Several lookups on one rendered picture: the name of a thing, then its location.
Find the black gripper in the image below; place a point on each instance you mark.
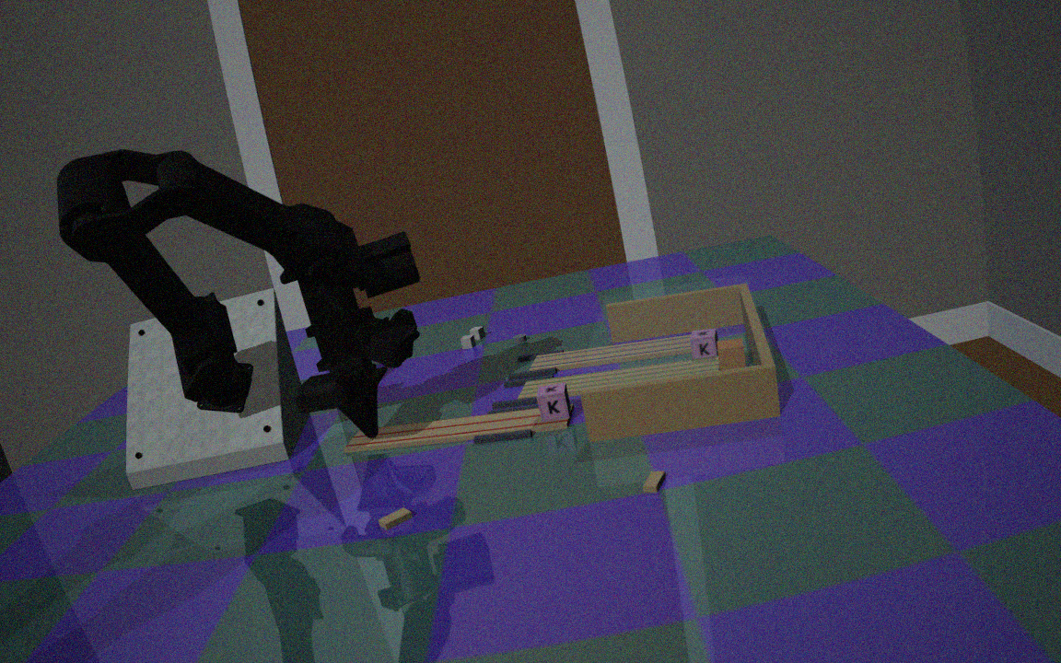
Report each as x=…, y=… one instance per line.
x=352, y=384

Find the tan rectangular block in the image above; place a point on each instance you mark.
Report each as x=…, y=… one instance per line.
x=654, y=481
x=395, y=518

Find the tan strip with red stripes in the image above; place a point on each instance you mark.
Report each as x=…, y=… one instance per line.
x=454, y=430

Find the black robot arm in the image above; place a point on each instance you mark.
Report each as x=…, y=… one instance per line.
x=96, y=220

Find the pink cube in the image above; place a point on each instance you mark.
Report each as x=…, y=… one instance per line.
x=553, y=402

